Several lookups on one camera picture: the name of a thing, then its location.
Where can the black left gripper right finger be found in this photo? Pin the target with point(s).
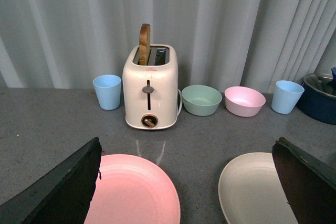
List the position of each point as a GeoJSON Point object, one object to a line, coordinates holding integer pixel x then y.
{"type": "Point", "coordinates": [308, 183]}

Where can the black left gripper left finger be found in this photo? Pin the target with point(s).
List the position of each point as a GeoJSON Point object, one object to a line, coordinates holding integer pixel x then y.
{"type": "Point", "coordinates": [63, 195]}

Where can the pink plate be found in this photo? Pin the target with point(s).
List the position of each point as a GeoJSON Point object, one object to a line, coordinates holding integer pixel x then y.
{"type": "Point", "coordinates": [131, 189]}

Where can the cream white plate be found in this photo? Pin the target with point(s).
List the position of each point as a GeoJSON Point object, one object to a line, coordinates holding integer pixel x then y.
{"type": "Point", "coordinates": [250, 191]}

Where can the dark blue pot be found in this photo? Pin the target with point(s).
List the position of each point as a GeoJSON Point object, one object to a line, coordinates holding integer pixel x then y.
{"type": "Point", "coordinates": [317, 105]}

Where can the right light blue cup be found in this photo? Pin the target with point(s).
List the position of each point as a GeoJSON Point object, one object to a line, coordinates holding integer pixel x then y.
{"type": "Point", "coordinates": [286, 95]}

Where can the light blue cup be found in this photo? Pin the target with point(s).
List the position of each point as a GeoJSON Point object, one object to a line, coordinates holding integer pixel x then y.
{"type": "Point", "coordinates": [286, 95]}
{"type": "Point", "coordinates": [108, 91]}

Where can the glass pot lid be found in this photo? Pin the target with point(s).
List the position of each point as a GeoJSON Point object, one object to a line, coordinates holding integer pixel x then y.
{"type": "Point", "coordinates": [322, 82]}

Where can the pink bowl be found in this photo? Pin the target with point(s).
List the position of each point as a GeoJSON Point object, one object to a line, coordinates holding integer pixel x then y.
{"type": "Point", "coordinates": [243, 101]}

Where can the left light blue cup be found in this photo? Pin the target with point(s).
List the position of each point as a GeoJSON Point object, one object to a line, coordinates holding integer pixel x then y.
{"type": "Point", "coordinates": [108, 91]}

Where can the white toaster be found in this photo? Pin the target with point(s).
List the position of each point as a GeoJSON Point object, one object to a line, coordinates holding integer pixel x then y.
{"type": "Point", "coordinates": [151, 92]}

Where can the green bowl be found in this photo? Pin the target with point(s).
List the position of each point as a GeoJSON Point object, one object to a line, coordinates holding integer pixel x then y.
{"type": "Point", "coordinates": [201, 100]}

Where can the grey curtain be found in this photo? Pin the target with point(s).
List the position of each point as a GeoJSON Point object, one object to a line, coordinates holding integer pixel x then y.
{"type": "Point", "coordinates": [219, 43]}

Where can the toast slice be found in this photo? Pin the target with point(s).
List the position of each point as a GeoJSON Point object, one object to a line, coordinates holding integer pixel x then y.
{"type": "Point", "coordinates": [144, 44]}

